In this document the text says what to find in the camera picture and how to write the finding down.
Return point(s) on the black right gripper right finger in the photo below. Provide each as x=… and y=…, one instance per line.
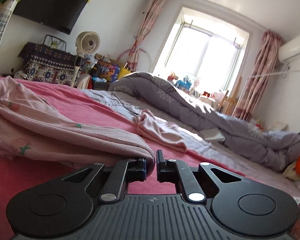
x=179, y=173

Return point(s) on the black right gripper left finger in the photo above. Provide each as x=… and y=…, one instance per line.
x=123, y=173

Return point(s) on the pink strawberry pajama pants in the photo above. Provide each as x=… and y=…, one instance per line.
x=30, y=127

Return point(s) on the pink pajama top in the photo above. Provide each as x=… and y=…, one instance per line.
x=163, y=132

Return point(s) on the grey patterned quilt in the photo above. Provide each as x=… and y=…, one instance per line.
x=274, y=149

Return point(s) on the white book on bed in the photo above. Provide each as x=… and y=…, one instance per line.
x=212, y=135

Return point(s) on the blue plush toy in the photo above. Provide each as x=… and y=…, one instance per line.
x=185, y=83

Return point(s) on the wooden chair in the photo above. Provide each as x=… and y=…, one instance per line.
x=228, y=103

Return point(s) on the yellow shopping bag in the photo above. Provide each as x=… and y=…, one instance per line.
x=123, y=72

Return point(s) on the colourful toy box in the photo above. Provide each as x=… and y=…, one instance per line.
x=107, y=71

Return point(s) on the pink hula hoop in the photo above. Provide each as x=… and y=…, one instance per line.
x=134, y=58

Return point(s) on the pink bed blanket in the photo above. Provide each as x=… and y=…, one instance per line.
x=20, y=173

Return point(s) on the beige round fan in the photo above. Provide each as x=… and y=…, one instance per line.
x=87, y=42

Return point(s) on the patterned dark cloth covered cabinet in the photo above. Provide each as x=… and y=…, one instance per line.
x=44, y=64

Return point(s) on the right pink curtain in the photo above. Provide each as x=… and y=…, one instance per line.
x=256, y=83

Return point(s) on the pink curtain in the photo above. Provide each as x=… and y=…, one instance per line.
x=152, y=12
x=256, y=83

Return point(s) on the left pink curtain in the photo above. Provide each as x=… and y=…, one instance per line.
x=152, y=12

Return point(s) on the wire frame with plant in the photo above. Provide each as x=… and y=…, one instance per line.
x=54, y=42

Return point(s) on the black wall television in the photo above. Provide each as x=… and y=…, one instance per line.
x=60, y=15

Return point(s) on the white wall air conditioner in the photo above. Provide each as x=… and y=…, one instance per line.
x=290, y=51

